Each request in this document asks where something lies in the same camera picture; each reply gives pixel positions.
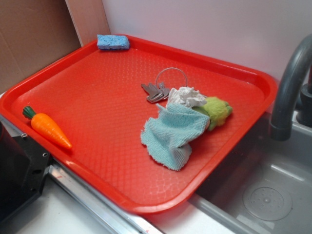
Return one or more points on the crumpled white paper towel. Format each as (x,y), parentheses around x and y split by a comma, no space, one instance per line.
(186,96)

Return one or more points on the brown cardboard panel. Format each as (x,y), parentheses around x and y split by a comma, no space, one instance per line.
(33,34)

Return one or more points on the dark faucet knob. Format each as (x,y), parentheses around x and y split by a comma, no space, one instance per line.
(304,103)

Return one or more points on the grey faucet spout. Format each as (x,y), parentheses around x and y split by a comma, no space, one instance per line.
(295,76)

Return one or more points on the red plastic tray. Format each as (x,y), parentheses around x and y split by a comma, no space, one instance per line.
(96,98)

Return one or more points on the blue sponge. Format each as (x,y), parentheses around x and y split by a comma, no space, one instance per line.
(112,42)

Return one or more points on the grey sink basin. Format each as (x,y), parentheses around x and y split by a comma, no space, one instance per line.
(262,186)

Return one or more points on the light blue microfiber cloth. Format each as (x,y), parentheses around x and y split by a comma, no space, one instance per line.
(168,136)

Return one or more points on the silver keys on ring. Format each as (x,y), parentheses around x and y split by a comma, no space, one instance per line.
(158,92)

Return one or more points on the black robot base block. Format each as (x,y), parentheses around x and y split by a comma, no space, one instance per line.
(23,169)

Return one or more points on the orange toy carrot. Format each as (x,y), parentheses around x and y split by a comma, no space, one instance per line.
(46,127)

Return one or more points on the green plush toy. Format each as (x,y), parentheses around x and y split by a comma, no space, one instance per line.
(217,110)

